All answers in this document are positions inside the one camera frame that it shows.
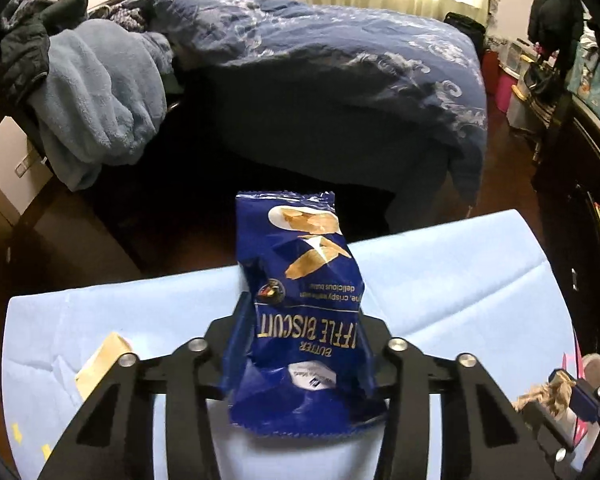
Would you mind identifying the grey patterned garment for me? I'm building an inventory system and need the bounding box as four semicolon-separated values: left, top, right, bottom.
2;0;56;31

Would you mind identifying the white plastic box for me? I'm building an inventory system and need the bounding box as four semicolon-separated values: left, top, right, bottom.
502;40;537;79

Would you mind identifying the dark padded jacket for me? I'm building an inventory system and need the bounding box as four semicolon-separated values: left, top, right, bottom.
0;0;89;106

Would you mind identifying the light blue printed tablecloth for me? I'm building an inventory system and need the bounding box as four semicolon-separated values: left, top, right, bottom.
2;207;588;480

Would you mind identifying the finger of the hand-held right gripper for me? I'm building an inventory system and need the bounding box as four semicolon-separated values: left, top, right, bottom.
517;402;589;472
549;369;600;423

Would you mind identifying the teal hanging bag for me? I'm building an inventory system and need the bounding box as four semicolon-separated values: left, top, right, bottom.
567;35;600;121

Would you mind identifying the blue biscuit packet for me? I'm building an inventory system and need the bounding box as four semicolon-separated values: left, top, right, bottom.
227;190;388;436

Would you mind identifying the brown wrapper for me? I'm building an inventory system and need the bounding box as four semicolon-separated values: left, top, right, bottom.
511;377;577;418

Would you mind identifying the black hanging coat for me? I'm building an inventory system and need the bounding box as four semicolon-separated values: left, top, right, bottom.
527;0;587;59

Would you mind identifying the pink plastic bin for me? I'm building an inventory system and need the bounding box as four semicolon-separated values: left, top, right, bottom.
496;71;519;114

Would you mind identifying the dark wooden dresser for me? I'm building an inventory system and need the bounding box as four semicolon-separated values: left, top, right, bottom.
530;100;600;361

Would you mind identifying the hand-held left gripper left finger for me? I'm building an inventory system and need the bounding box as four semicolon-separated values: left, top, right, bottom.
37;290;254;480

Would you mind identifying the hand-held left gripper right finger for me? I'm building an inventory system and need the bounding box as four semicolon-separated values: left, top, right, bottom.
357;305;578;480

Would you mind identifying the bed with blue duvet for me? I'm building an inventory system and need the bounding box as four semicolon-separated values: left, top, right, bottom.
90;0;489;211

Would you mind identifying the blue fleece blanket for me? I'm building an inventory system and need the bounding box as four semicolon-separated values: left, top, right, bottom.
27;20;174;192

